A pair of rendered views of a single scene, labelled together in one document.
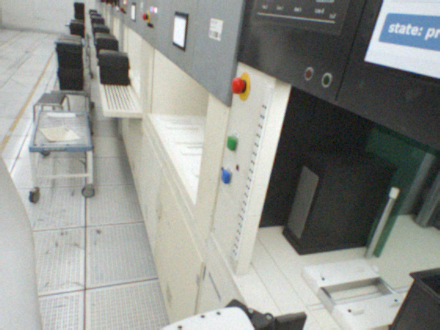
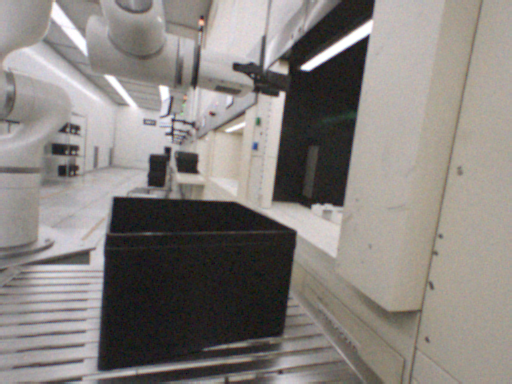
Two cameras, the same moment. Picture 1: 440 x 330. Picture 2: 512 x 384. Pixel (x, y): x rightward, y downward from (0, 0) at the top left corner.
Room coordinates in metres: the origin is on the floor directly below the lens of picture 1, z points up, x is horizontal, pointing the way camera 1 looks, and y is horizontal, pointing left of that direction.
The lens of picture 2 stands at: (-0.29, -0.16, 1.03)
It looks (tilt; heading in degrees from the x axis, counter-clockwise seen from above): 6 degrees down; 6
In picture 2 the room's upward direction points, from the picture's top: 7 degrees clockwise
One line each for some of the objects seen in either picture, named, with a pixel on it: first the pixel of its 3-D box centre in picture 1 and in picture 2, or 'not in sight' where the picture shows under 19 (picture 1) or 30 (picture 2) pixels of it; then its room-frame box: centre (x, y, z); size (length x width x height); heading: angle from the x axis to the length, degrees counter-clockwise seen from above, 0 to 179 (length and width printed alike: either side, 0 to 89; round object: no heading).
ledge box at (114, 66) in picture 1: (113, 67); (187, 162); (3.03, 1.09, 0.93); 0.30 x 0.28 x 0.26; 21
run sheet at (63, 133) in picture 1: (59, 133); not in sight; (2.44, 1.31, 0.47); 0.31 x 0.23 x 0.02; 45
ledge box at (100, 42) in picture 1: (106, 49); not in sight; (4.13, 1.56, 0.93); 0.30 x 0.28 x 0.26; 26
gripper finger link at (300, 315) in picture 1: (273, 319); (263, 87); (0.28, -0.09, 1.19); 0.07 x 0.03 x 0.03; 114
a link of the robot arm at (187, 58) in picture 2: not in sight; (186, 65); (0.19, 0.04, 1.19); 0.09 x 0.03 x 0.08; 24
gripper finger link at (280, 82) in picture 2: not in sight; (275, 79); (0.22, -0.12, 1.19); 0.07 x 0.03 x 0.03; 114
